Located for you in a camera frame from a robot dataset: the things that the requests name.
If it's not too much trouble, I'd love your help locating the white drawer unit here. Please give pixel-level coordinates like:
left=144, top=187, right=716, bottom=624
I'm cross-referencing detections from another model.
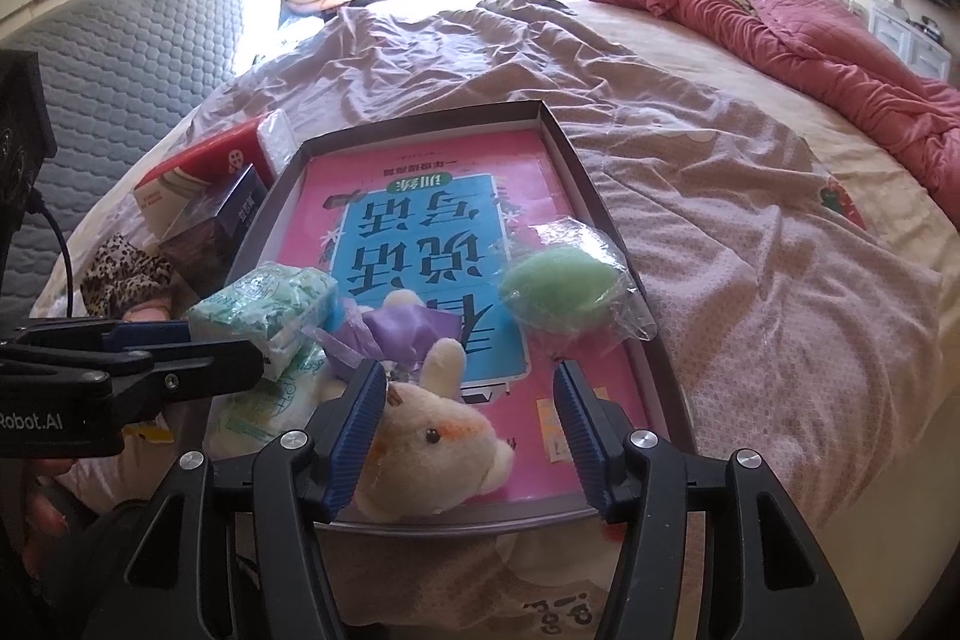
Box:
left=870, top=6, right=953, bottom=79

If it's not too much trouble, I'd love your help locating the green white tissue pack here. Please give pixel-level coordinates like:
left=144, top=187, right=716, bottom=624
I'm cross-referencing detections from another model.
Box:
left=186, top=265, right=340, bottom=378
left=206, top=347, right=353, bottom=461

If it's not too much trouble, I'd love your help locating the grey quilted headboard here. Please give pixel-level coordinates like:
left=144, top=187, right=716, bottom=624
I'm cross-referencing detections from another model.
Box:
left=0, top=0, right=282, bottom=326

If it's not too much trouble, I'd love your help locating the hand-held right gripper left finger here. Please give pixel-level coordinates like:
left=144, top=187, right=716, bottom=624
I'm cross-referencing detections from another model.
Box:
left=124, top=357, right=389, bottom=640

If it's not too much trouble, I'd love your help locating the dark shallow tray box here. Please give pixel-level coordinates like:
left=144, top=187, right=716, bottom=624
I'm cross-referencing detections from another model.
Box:
left=225, top=98, right=698, bottom=536

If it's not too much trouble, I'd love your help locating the pink book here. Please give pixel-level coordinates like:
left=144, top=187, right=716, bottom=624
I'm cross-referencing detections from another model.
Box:
left=274, top=130, right=653, bottom=506

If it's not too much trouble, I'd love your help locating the leopard print scrunchie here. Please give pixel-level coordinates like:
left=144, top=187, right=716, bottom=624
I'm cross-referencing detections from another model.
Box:
left=79, top=235, right=177, bottom=319

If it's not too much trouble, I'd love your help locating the black cable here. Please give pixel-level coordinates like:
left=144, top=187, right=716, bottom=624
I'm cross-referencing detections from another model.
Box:
left=30, top=190, right=76, bottom=319

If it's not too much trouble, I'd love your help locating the cream plush rabbit toy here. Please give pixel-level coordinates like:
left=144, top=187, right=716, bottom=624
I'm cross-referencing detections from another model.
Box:
left=352, top=338, right=518, bottom=521

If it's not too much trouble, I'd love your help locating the cream bed sheet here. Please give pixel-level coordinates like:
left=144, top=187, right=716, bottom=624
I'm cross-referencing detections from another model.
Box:
left=562, top=0, right=960, bottom=281

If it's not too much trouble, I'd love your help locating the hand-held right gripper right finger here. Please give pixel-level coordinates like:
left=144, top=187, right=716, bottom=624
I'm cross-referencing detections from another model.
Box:
left=553, top=359, right=863, bottom=640

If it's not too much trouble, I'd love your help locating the person's left hand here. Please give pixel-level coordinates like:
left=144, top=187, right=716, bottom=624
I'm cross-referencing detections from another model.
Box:
left=22, top=458, right=80, bottom=573

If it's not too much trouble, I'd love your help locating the pink quilt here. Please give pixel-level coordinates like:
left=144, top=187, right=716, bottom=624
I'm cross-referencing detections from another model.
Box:
left=586, top=0, right=960, bottom=206

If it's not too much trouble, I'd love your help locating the red white cardboard box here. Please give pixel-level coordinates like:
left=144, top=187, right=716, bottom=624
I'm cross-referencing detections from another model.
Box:
left=133, top=111, right=293, bottom=251

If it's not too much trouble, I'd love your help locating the green sponge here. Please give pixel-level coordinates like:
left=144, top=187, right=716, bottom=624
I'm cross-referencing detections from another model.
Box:
left=496, top=218, right=657, bottom=360

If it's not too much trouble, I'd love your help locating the dark blue box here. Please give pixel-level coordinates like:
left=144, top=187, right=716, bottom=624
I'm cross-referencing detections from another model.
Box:
left=159, top=164, right=271, bottom=304

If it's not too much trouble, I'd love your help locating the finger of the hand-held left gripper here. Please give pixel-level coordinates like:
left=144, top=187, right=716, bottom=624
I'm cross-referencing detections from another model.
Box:
left=75, top=342, right=265, bottom=420
left=15, top=321, right=193, bottom=354

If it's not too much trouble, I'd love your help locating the purple item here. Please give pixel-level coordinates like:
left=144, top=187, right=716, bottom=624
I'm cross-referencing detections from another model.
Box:
left=304, top=291, right=458, bottom=378

